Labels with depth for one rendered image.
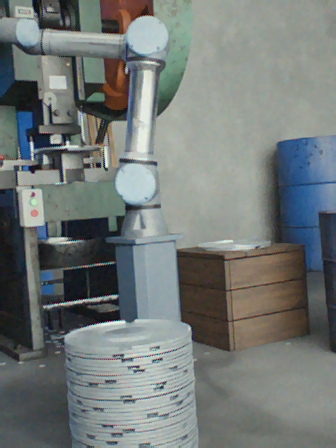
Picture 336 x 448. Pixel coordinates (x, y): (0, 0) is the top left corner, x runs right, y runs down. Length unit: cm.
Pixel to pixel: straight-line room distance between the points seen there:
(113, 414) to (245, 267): 110
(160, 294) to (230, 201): 273
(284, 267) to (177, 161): 212
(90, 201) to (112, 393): 134
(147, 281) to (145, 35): 72
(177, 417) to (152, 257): 69
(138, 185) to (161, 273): 31
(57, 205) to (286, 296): 94
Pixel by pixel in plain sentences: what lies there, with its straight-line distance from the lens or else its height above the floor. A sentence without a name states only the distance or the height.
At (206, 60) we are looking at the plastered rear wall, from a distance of 473.
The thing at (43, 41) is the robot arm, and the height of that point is 108.
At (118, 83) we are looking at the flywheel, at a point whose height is 110.
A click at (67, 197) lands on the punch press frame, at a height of 59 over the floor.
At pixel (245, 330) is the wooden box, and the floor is 7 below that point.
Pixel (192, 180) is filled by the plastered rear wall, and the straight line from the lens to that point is 454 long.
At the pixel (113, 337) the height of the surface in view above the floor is 27.
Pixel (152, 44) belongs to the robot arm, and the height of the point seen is 100.
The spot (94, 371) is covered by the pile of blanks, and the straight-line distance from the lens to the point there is 144.
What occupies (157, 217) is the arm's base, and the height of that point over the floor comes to 51.
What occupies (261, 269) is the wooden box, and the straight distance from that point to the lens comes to 244.
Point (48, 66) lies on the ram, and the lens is 281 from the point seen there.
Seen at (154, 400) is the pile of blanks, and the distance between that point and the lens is 144.
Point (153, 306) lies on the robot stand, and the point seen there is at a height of 24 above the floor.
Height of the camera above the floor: 58
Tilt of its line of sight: 3 degrees down
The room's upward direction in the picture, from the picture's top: 4 degrees counter-clockwise
